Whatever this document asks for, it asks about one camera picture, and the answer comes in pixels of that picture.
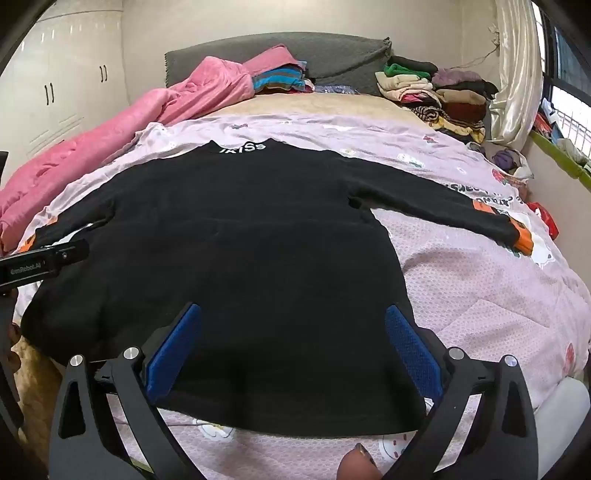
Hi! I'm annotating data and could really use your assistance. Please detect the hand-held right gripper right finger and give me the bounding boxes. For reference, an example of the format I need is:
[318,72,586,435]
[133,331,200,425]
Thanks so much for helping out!
[385,304,539,480]

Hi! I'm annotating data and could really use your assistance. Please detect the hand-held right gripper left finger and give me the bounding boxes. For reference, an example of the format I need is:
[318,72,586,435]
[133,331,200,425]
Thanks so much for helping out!
[48,302,204,480]

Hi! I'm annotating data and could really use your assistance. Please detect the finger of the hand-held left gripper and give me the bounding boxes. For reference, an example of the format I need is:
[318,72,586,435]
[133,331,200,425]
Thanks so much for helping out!
[44,239,90,278]

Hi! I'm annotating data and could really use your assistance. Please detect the black sweater with orange cuffs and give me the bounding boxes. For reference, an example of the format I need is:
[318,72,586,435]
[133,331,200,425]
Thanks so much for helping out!
[21,138,534,439]

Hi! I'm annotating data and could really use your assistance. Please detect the pile of folded clothes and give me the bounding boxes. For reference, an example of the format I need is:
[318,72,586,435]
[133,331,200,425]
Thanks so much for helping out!
[374,55,502,146]

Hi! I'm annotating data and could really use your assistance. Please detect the stack of striped clothes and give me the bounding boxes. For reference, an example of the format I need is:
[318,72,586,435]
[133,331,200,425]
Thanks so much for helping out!
[252,65,317,95]

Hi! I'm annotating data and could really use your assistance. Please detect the person's right hand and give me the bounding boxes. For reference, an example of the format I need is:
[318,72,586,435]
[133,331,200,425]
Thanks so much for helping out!
[336,443,382,480]

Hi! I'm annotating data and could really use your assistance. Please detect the purple strawberry printed bedspread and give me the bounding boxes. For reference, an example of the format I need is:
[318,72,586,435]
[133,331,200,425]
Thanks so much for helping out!
[11,113,591,480]

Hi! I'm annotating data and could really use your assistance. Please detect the pink fleece blanket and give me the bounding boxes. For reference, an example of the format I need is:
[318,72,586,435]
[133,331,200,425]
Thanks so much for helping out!
[0,44,308,252]

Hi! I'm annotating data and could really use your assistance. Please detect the white cushion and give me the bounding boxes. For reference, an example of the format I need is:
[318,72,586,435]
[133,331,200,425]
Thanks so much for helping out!
[531,378,591,472]

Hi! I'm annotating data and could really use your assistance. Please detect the white wardrobe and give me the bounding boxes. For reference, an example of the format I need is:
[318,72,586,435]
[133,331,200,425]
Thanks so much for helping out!
[0,0,130,195]

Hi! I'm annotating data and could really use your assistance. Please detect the red plastic bag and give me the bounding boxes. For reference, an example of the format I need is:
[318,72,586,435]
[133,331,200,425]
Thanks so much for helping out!
[526,202,559,238]

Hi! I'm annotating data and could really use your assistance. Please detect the purple crumpled cloth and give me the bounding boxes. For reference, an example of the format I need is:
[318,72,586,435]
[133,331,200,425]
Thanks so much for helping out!
[489,148,525,174]

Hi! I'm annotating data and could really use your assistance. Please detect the white plastic bag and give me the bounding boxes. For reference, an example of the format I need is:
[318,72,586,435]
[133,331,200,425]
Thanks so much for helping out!
[505,150,534,181]

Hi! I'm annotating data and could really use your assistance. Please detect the green window sill mat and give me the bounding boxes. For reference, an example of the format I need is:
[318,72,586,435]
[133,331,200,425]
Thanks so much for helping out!
[529,129,591,192]

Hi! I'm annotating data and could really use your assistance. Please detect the heap of mixed cloths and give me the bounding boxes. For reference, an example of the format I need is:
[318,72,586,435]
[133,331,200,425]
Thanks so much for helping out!
[536,99,591,167]

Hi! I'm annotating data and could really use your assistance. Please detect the cream satin curtain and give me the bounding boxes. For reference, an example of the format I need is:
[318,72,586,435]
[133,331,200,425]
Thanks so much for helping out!
[489,0,546,148]

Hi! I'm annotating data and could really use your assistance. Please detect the grey padded headboard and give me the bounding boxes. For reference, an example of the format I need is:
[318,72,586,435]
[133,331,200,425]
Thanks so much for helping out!
[164,31,393,97]

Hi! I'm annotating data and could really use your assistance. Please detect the window with metal grille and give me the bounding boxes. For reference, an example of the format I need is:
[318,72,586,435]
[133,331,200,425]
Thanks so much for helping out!
[531,0,591,158]

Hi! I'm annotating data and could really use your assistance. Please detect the hanging wall cable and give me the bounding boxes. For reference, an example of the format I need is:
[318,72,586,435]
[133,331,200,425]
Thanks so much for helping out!
[455,25,504,70]

